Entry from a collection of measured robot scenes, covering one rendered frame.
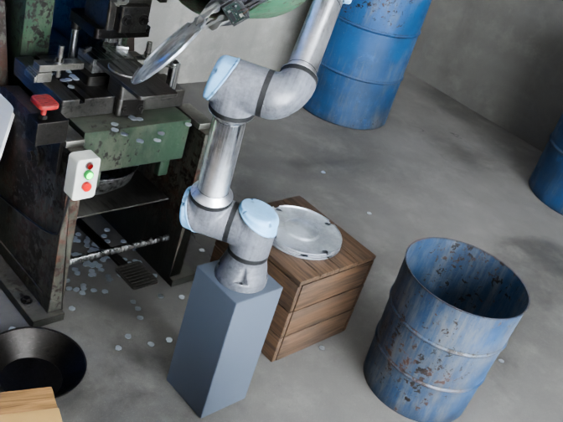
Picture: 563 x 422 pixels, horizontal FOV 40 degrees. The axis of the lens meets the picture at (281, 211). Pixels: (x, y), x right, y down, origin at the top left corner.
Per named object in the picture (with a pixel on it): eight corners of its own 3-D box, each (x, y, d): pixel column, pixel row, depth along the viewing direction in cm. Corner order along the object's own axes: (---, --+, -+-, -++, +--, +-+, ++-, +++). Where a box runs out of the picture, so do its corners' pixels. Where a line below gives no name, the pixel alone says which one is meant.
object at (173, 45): (174, 63, 207) (173, 60, 207) (117, 96, 228) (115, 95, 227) (223, 2, 224) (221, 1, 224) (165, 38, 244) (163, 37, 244)
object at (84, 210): (168, 199, 274) (168, 198, 273) (57, 223, 244) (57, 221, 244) (105, 141, 296) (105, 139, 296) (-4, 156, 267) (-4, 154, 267)
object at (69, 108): (182, 105, 260) (186, 90, 257) (59, 119, 229) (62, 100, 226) (132, 66, 276) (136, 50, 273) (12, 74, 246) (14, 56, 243)
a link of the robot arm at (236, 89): (223, 252, 213) (267, 84, 178) (172, 234, 214) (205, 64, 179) (235, 225, 223) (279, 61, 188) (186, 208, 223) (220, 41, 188)
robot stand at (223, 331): (245, 398, 246) (283, 287, 223) (200, 419, 233) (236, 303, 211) (210, 362, 255) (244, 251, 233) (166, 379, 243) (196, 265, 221)
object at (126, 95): (171, 131, 241) (179, 91, 234) (132, 136, 232) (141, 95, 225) (126, 94, 255) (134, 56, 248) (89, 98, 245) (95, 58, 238)
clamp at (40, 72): (84, 79, 242) (89, 48, 237) (33, 83, 231) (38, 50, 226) (74, 70, 246) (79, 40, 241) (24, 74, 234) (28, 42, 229)
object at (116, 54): (132, 70, 251) (135, 57, 248) (91, 73, 241) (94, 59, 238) (117, 58, 256) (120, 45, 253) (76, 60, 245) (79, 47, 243)
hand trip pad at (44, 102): (58, 129, 216) (61, 104, 212) (38, 131, 212) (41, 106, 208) (45, 116, 220) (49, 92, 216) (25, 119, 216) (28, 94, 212)
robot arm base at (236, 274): (276, 285, 223) (286, 258, 218) (236, 299, 213) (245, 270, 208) (243, 255, 231) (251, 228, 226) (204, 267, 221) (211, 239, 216)
